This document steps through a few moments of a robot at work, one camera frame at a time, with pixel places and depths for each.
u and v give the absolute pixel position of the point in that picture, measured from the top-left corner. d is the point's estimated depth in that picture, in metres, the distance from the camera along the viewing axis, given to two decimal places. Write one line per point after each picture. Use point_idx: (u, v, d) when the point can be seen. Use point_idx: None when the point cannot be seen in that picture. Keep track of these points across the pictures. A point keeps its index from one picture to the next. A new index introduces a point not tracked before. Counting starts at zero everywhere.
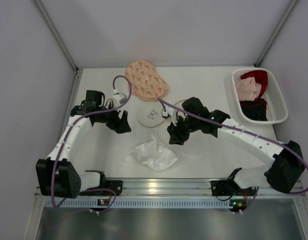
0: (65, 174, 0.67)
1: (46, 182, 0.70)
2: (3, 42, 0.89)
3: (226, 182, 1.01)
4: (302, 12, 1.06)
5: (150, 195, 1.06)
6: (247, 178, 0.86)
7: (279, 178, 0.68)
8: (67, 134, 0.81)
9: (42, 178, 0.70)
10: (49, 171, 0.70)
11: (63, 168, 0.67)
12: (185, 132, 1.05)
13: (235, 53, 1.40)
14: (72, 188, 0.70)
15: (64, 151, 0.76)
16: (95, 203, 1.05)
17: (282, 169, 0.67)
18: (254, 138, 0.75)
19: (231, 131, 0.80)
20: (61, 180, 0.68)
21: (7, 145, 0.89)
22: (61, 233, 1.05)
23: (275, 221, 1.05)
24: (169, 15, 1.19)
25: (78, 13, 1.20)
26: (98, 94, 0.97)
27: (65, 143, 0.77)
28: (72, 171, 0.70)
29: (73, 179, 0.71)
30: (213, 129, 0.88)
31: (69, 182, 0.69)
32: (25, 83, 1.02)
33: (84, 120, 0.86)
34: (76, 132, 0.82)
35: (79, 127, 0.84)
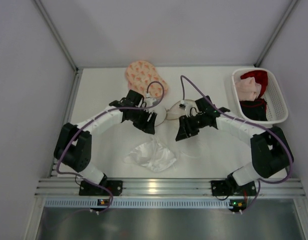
0: (82, 144, 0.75)
1: (62, 145, 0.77)
2: (3, 45, 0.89)
3: (226, 180, 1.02)
4: (302, 11, 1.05)
5: (149, 195, 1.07)
6: (245, 175, 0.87)
7: (259, 157, 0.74)
8: (100, 115, 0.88)
9: (62, 139, 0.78)
10: (69, 137, 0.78)
11: (83, 138, 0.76)
12: (195, 127, 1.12)
13: (235, 52, 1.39)
14: (80, 161, 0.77)
15: (91, 126, 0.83)
16: (95, 203, 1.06)
17: (259, 146, 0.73)
18: (242, 123, 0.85)
19: (226, 119, 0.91)
20: (75, 150, 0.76)
21: (7, 146, 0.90)
22: (61, 233, 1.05)
23: (275, 220, 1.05)
24: (168, 16, 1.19)
25: (78, 14, 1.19)
26: (138, 96, 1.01)
27: (94, 120, 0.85)
28: (88, 146, 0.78)
29: (84, 154, 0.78)
30: (213, 121, 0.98)
31: (81, 153, 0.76)
32: (26, 86, 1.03)
33: (117, 113, 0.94)
34: (107, 118, 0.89)
35: (111, 115, 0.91)
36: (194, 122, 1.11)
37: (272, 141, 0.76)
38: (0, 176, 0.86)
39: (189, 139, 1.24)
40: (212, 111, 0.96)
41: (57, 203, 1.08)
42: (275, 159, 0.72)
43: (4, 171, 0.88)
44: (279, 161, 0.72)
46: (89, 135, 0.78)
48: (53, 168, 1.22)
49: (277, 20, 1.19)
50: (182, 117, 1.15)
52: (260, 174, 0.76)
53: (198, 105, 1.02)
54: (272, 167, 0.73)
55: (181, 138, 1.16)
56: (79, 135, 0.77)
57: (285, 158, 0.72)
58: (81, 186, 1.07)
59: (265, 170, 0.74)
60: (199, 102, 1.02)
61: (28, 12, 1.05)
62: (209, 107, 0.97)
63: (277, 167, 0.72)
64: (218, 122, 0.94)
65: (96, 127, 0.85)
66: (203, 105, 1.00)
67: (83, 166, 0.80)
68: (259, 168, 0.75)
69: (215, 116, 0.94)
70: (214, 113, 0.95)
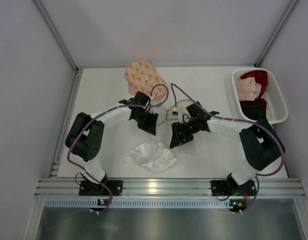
0: (96, 131, 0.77)
1: (74, 134, 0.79)
2: (3, 46, 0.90)
3: (226, 181, 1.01)
4: (302, 12, 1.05)
5: (150, 195, 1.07)
6: (243, 174, 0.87)
7: (250, 150, 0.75)
8: (113, 108, 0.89)
9: (75, 128, 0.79)
10: (81, 126, 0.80)
11: (96, 127, 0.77)
12: (189, 133, 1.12)
13: (235, 52, 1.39)
14: (90, 150, 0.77)
15: (103, 117, 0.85)
16: (95, 203, 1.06)
17: (248, 139, 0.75)
18: (231, 122, 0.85)
19: (216, 120, 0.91)
20: (87, 138, 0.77)
21: (7, 147, 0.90)
22: (61, 234, 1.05)
23: (275, 221, 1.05)
24: (169, 16, 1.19)
25: (78, 14, 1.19)
26: (146, 97, 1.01)
27: (106, 113, 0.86)
28: (99, 135, 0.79)
29: (95, 143, 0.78)
30: (205, 125, 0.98)
31: (93, 141, 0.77)
32: (26, 86, 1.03)
33: (127, 110, 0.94)
34: (117, 113, 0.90)
35: (121, 111, 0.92)
36: (187, 127, 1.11)
37: (262, 134, 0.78)
38: (0, 176, 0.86)
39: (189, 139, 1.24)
40: (203, 115, 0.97)
41: (58, 203, 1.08)
42: (267, 150, 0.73)
43: (4, 171, 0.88)
44: (271, 152, 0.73)
46: (102, 125, 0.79)
48: (53, 168, 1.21)
49: (277, 20, 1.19)
50: (175, 125, 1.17)
52: (255, 167, 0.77)
53: (189, 111, 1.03)
54: (266, 159, 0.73)
55: (175, 144, 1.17)
56: (92, 124, 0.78)
57: (276, 148, 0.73)
58: (81, 186, 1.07)
59: (258, 162, 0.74)
60: (191, 107, 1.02)
61: (28, 12, 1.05)
62: (200, 112, 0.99)
63: (270, 158, 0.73)
64: (210, 125, 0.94)
65: (107, 119, 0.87)
66: (194, 111, 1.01)
67: (92, 156, 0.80)
68: (253, 161, 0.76)
69: (206, 119, 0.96)
70: (205, 117, 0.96)
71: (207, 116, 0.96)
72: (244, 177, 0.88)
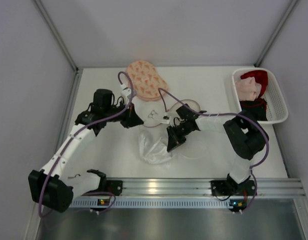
0: (56, 192, 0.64)
1: (37, 193, 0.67)
2: (4, 46, 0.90)
3: (226, 182, 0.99)
4: (302, 12, 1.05)
5: (150, 195, 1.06)
6: (239, 170, 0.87)
7: (236, 141, 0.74)
8: (66, 146, 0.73)
9: (34, 189, 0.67)
10: (39, 184, 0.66)
11: (54, 186, 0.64)
12: (181, 135, 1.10)
13: (236, 52, 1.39)
14: (61, 204, 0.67)
15: (59, 165, 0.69)
16: (95, 203, 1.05)
17: (232, 129, 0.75)
18: (215, 117, 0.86)
19: (204, 118, 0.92)
20: (51, 198, 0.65)
21: (8, 146, 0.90)
22: (61, 234, 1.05)
23: (275, 221, 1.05)
24: (169, 16, 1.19)
25: (78, 14, 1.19)
26: (106, 95, 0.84)
27: (61, 157, 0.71)
28: (63, 190, 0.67)
29: (63, 197, 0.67)
30: (195, 125, 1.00)
31: (58, 199, 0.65)
32: (26, 86, 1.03)
33: (87, 132, 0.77)
34: (76, 145, 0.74)
35: (80, 140, 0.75)
36: (179, 129, 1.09)
37: (246, 124, 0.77)
38: (0, 176, 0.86)
39: (189, 139, 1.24)
40: (192, 115, 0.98)
41: None
42: (252, 140, 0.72)
43: (5, 170, 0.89)
44: (256, 141, 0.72)
46: (60, 181, 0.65)
48: None
49: (277, 20, 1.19)
50: (168, 129, 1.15)
52: (241, 157, 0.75)
53: (179, 113, 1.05)
54: (252, 148, 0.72)
55: (172, 147, 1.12)
56: (48, 183, 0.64)
57: (261, 137, 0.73)
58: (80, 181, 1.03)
59: (245, 152, 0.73)
60: (180, 109, 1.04)
61: (28, 12, 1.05)
62: (189, 114, 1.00)
63: (255, 146, 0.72)
64: (198, 123, 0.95)
65: (67, 163, 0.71)
66: (184, 112, 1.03)
67: (67, 203, 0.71)
68: (239, 150, 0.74)
69: (194, 119, 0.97)
70: (194, 117, 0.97)
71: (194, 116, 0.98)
72: (239, 174, 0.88)
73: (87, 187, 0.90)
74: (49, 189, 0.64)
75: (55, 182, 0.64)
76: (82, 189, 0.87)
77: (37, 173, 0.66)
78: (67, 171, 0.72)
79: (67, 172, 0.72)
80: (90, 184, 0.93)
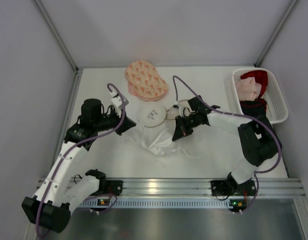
0: (51, 217, 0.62)
1: (33, 217, 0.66)
2: (4, 46, 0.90)
3: (226, 181, 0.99)
4: (302, 12, 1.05)
5: (149, 195, 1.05)
6: (243, 172, 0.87)
7: (247, 145, 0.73)
8: (56, 169, 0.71)
9: (30, 214, 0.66)
10: (34, 210, 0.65)
11: (48, 212, 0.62)
12: (189, 127, 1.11)
13: (236, 52, 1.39)
14: (59, 226, 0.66)
15: (52, 190, 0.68)
16: (95, 203, 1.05)
17: (246, 134, 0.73)
18: (230, 116, 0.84)
19: (216, 114, 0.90)
20: (47, 223, 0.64)
21: (8, 146, 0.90)
22: (61, 234, 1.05)
23: (275, 221, 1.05)
24: (169, 16, 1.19)
25: (78, 14, 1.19)
26: (94, 106, 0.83)
27: (53, 181, 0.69)
28: (59, 214, 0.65)
29: (60, 220, 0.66)
30: (205, 119, 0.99)
31: (54, 223, 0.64)
32: (26, 86, 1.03)
33: (77, 151, 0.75)
34: (67, 166, 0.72)
35: (70, 160, 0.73)
36: (188, 121, 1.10)
37: (260, 130, 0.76)
38: (0, 176, 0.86)
39: (190, 139, 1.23)
40: (204, 109, 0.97)
41: None
42: (264, 146, 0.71)
43: (5, 171, 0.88)
44: (267, 148, 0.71)
46: (54, 207, 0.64)
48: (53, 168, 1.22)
49: (278, 20, 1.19)
50: (177, 118, 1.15)
52: (251, 162, 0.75)
53: (190, 104, 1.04)
54: (263, 155, 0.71)
55: (178, 137, 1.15)
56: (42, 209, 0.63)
57: (274, 145, 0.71)
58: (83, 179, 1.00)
59: (255, 158, 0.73)
60: (192, 101, 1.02)
61: (28, 12, 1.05)
62: (201, 106, 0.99)
63: (266, 154, 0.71)
64: (210, 119, 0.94)
65: (59, 186, 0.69)
66: (195, 104, 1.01)
67: (66, 223, 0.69)
68: (249, 155, 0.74)
69: (206, 113, 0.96)
70: (206, 110, 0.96)
71: (207, 110, 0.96)
72: (243, 175, 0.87)
73: (87, 192, 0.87)
74: (43, 214, 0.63)
75: (49, 208, 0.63)
76: (82, 196, 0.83)
77: (30, 200, 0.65)
78: (61, 193, 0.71)
79: (61, 194, 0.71)
80: (90, 188, 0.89)
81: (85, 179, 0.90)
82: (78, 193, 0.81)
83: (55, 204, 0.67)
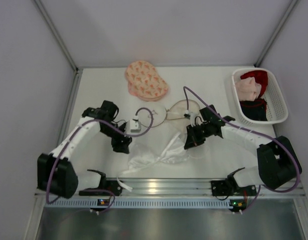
0: (65, 171, 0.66)
1: (43, 177, 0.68)
2: (2, 45, 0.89)
3: (226, 180, 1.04)
4: (303, 11, 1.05)
5: (149, 195, 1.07)
6: (247, 178, 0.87)
7: (266, 168, 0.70)
8: (74, 134, 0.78)
9: (41, 171, 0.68)
10: (47, 167, 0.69)
11: (64, 166, 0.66)
12: (201, 137, 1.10)
13: (236, 52, 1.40)
14: (67, 188, 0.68)
15: (69, 148, 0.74)
16: (95, 203, 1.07)
17: (266, 156, 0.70)
18: (248, 133, 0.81)
19: (231, 128, 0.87)
20: (59, 179, 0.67)
21: (8, 145, 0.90)
22: (61, 234, 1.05)
23: (275, 223, 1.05)
24: (169, 15, 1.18)
25: (78, 13, 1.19)
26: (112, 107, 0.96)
27: (70, 142, 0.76)
28: (71, 171, 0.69)
29: (70, 179, 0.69)
30: (219, 130, 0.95)
31: (65, 181, 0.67)
32: (25, 86, 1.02)
33: (94, 124, 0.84)
34: (83, 133, 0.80)
35: (87, 129, 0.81)
36: (199, 130, 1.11)
37: (279, 151, 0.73)
38: (0, 176, 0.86)
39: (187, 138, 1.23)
40: (217, 120, 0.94)
41: (58, 203, 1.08)
42: (283, 169, 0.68)
43: (4, 171, 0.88)
44: (286, 171, 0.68)
46: (68, 162, 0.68)
48: None
49: (278, 20, 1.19)
50: (188, 128, 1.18)
52: (267, 185, 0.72)
53: (203, 115, 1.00)
54: (283, 180, 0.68)
55: (190, 147, 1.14)
56: (59, 163, 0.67)
57: (293, 168, 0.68)
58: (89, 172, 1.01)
59: (272, 181, 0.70)
60: (204, 111, 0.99)
61: (28, 11, 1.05)
62: (214, 117, 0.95)
63: (285, 178, 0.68)
64: (223, 131, 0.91)
65: (75, 148, 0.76)
66: (207, 115, 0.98)
67: (72, 191, 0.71)
68: (267, 178, 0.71)
69: (220, 125, 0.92)
70: (219, 122, 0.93)
71: (221, 121, 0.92)
72: (246, 181, 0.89)
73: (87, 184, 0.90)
74: (58, 168, 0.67)
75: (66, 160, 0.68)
76: (82, 183, 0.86)
77: (46, 155, 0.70)
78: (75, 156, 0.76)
79: (74, 156, 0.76)
80: (90, 182, 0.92)
81: (89, 173, 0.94)
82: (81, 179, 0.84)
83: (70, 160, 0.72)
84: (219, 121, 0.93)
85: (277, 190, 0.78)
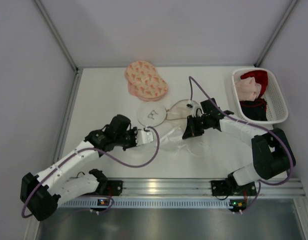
0: (41, 201, 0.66)
1: (23, 196, 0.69)
2: (2, 45, 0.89)
3: (226, 180, 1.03)
4: (303, 11, 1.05)
5: (149, 195, 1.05)
6: (246, 176, 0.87)
7: (260, 158, 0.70)
8: (66, 160, 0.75)
9: (23, 191, 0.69)
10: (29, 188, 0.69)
11: (40, 198, 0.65)
12: (200, 128, 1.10)
13: (236, 52, 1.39)
14: (42, 214, 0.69)
15: (53, 177, 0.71)
16: (95, 203, 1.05)
17: (260, 147, 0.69)
18: (244, 125, 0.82)
19: (229, 121, 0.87)
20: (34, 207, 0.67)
21: (7, 146, 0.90)
22: (61, 233, 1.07)
23: (274, 222, 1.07)
24: (169, 15, 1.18)
25: (78, 13, 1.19)
26: (123, 125, 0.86)
27: (58, 169, 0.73)
28: (48, 202, 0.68)
29: (47, 208, 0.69)
30: (217, 123, 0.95)
31: (40, 209, 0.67)
32: (24, 85, 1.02)
33: (91, 153, 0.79)
34: (75, 162, 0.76)
35: (82, 157, 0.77)
36: (198, 122, 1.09)
37: (274, 143, 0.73)
38: (0, 176, 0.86)
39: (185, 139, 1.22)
40: (217, 113, 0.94)
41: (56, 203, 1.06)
42: (277, 160, 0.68)
43: (4, 170, 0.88)
44: (280, 163, 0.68)
46: (47, 193, 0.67)
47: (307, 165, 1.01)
48: None
49: (278, 19, 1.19)
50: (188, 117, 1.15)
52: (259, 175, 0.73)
53: (203, 107, 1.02)
54: (275, 171, 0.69)
55: (188, 136, 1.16)
56: (36, 192, 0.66)
57: (287, 160, 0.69)
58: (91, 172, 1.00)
59: (265, 171, 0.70)
60: (204, 103, 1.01)
61: (28, 12, 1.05)
62: (214, 110, 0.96)
63: (278, 169, 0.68)
64: (222, 124, 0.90)
65: (61, 176, 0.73)
66: (208, 107, 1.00)
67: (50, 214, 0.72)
68: (260, 169, 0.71)
69: (219, 118, 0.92)
70: (218, 115, 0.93)
71: (220, 114, 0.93)
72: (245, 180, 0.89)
73: (82, 190, 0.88)
74: (34, 197, 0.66)
75: (42, 193, 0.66)
76: (77, 191, 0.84)
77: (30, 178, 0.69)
78: (60, 182, 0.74)
79: (59, 184, 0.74)
80: (86, 188, 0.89)
81: (86, 177, 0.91)
82: (74, 188, 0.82)
83: (51, 189, 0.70)
84: (218, 113, 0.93)
85: (272, 183, 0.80)
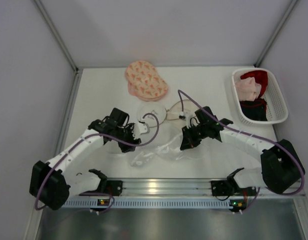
0: (57, 184, 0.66)
1: (35, 185, 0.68)
2: (2, 44, 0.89)
3: (226, 180, 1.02)
4: (303, 11, 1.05)
5: (149, 195, 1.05)
6: (247, 180, 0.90)
7: (270, 174, 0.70)
8: (75, 145, 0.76)
9: (34, 179, 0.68)
10: (41, 176, 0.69)
11: (55, 180, 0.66)
12: (196, 138, 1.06)
13: (236, 52, 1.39)
14: (56, 200, 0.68)
15: (65, 162, 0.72)
16: (95, 203, 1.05)
17: (270, 163, 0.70)
18: (248, 137, 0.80)
19: (230, 132, 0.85)
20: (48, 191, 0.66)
21: (8, 146, 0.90)
22: (62, 233, 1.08)
23: (274, 222, 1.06)
24: (169, 15, 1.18)
25: (78, 13, 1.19)
26: (123, 114, 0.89)
27: (68, 155, 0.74)
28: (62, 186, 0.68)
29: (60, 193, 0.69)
30: (216, 134, 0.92)
31: (55, 194, 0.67)
32: (24, 85, 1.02)
33: (98, 139, 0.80)
34: (85, 147, 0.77)
35: (89, 144, 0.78)
36: (195, 132, 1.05)
37: (281, 154, 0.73)
38: (0, 176, 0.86)
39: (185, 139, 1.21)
40: (215, 124, 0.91)
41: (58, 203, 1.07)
42: (287, 173, 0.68)
43: (4, 170, 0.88)
44: (291, 175, 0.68)
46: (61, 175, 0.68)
47: (307, 165, 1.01)
48: None
49: (278, 19, 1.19)
50: (184, 129, 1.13)
52: (271, 189, 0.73)
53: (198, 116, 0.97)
54: (287, 184, 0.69)
55: (186, 148, 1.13)
56: (50, 177, 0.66)
57: (296, 171, 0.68)
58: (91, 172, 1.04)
59: (277, 186, 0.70)
60: (199, 113, 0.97)
61: (28, 12, 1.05)
62: (210, 119, 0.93)
63: (289, 181, 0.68)
64: (222, 135, 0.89)
65: (72, 162, 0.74)
66: (204, 117, 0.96)
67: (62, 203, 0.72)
68: (272, 184, 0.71)
69: (218, 129, 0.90)
70: (217, 126, 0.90)
71: (218, 124, 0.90)
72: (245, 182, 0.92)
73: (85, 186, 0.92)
74: (49, 181, 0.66)
75: (58, 176, 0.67)
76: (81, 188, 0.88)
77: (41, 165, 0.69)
78: (70, 168, 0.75)
79: (69, 170, 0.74)
80: (89, 185, 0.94)
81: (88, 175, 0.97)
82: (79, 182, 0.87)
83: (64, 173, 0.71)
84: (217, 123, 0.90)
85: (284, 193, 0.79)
